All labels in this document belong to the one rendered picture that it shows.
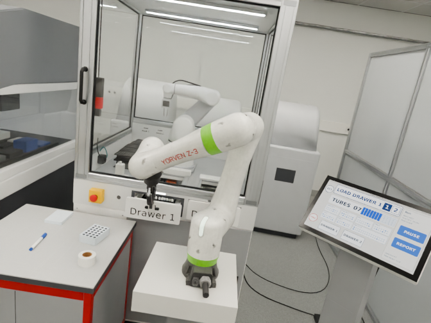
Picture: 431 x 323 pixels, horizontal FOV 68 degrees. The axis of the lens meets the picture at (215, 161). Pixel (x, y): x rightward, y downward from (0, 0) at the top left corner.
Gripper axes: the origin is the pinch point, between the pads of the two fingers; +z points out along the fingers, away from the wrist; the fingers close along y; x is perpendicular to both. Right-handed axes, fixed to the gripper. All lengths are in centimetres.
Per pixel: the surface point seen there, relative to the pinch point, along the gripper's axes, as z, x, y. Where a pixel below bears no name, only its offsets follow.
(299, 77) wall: 36, 128, -343
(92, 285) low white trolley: 0.7, -10.8, 46.1
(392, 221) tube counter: -24, 108, 10
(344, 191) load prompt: -21, 92, -9
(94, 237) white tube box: 7.5, -22.1, 18.2
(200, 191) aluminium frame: -0.7, 22.6, -16.6
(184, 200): 5.7, 14.6, -14.6
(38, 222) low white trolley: 14, -55, 10
